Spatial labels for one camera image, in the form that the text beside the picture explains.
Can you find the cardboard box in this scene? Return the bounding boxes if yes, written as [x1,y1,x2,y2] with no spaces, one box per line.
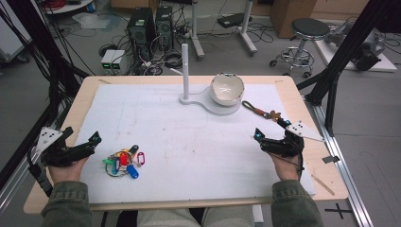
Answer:
[270,0,318,40]

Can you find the black tape cross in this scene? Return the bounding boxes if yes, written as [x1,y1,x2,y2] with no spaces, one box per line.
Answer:
[324,202,353,220]

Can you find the white panel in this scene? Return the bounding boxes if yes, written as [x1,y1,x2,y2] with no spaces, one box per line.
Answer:
[0,12,33,62]

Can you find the white stand with pole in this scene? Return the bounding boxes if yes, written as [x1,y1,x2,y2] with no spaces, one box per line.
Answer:
[179,43,242,117]

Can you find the long wooden stick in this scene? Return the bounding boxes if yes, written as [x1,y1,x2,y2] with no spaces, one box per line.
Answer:
[310,173,336,197]

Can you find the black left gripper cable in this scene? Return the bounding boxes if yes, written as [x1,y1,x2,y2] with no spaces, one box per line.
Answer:
[26,150,55,199]

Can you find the white box with green display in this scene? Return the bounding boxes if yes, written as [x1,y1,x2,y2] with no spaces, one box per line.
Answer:
[100,49,116,71]
[111,49,127,71]

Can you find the white bowl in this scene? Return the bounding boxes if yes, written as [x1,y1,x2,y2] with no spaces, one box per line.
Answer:
[209,72,246,107]

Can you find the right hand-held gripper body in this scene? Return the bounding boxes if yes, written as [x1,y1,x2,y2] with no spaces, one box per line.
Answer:
[260,121,325,158]

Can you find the white table mat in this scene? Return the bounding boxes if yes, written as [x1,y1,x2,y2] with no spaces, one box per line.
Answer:
[75,83,317,204]

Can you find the round white table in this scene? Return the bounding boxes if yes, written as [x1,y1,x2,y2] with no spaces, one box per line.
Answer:
[41,0,96,15]

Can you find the black metal frame strut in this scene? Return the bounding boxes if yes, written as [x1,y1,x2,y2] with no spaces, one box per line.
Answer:
[0,0,91,190]
[296,0,401,137]

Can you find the large black computer tower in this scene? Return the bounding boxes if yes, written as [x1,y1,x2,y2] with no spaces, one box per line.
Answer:
[127,7,157,62]

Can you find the person's right leg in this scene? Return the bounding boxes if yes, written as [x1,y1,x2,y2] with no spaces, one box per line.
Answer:
[202,204,255,227]

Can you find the brown strap keychain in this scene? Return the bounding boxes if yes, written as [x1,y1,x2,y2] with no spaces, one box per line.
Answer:
[241,99,283,123]

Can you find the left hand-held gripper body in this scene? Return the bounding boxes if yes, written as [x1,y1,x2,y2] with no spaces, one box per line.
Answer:
[33,126,96,167]

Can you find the black round stool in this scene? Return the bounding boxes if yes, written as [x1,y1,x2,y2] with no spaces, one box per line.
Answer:
[269,17,331,79]

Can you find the grey machine on white board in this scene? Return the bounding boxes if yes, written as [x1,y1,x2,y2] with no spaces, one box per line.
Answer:
[313,17,398,74]

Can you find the white desk leg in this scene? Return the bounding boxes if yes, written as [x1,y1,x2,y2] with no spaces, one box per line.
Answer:
[188,0,206,61]
[238,0,258,57]

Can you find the person's left hand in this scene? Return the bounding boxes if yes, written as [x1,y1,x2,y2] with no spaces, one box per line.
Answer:
[46,156,91,185]

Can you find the key bunch with colourful tags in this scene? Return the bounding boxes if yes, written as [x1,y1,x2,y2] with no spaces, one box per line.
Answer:
[101,144,147,180]

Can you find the black tape piece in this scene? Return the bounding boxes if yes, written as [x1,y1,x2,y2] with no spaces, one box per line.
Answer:
[322,155,341,165]

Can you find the tangle of floor cables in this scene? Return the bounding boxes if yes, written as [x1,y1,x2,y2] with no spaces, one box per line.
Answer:
[135,27,192,77]

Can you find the flat black case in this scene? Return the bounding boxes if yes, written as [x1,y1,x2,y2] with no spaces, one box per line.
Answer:
[217,12,253,28]

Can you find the clear plastic sheet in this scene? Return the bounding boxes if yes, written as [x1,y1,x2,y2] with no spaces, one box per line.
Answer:
[72,12,123,32]

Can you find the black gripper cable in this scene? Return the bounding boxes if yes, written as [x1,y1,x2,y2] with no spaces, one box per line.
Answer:
[26,150,55,199]
[277,153,305,182]

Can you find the person's right hand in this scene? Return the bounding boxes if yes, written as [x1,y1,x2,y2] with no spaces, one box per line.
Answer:
[270,152,304,183]

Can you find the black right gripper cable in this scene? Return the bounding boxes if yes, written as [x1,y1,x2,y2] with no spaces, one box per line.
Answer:
[277,153,305,182]

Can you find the slim black computer tower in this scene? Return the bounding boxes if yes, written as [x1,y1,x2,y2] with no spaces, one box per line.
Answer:
[155,5,175,49]

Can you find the aluminium rail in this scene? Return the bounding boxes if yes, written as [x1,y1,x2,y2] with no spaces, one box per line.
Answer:
[304,96,375,227]
[0,169,36,218]

